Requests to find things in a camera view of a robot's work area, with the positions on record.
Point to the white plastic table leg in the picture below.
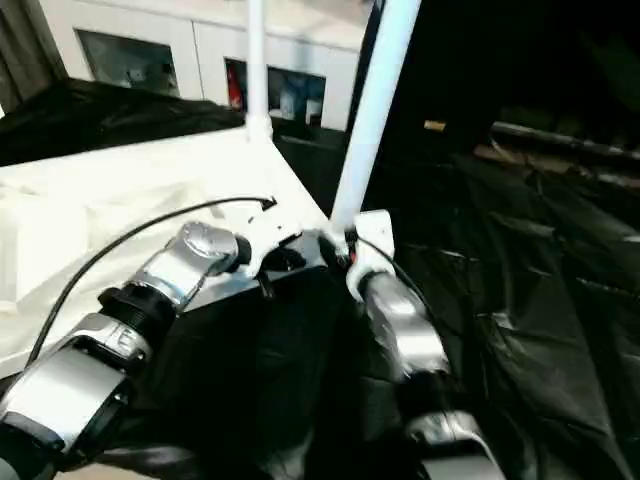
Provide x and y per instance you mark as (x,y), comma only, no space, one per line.
(375,100)
(257,65)

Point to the white plastic table top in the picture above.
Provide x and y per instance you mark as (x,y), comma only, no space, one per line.
(125,200)

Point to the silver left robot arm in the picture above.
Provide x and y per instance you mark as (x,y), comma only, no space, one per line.
(200,250)

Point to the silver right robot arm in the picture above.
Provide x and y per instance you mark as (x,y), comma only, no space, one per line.
(400,320)

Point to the small tan label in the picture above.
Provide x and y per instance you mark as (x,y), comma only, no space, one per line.
(434,125)

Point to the black mat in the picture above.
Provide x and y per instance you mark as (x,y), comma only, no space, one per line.
(500,300)

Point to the red bottle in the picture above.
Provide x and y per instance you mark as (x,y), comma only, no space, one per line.
(232,87)

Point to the white glass-door cabinet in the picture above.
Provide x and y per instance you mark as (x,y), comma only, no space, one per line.
(200,35)

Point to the dark metal pole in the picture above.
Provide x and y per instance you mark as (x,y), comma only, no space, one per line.
(560,137)

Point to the grey curtain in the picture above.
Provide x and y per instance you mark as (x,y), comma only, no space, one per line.
(25,50)

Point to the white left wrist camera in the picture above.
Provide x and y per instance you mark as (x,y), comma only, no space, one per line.
(270,225)

